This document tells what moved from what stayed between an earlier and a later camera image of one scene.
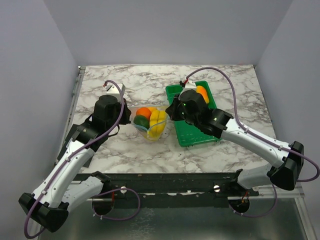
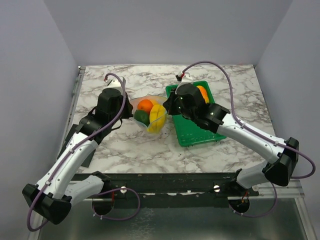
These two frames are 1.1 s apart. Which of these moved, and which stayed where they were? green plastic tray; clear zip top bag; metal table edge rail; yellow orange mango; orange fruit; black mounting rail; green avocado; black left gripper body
Moved: clear zip top bag; orange fruit; green avocado
Stayed: yellow orange mango; metal table edge rail; green plastic tray; black mounting rail; black left gripper body
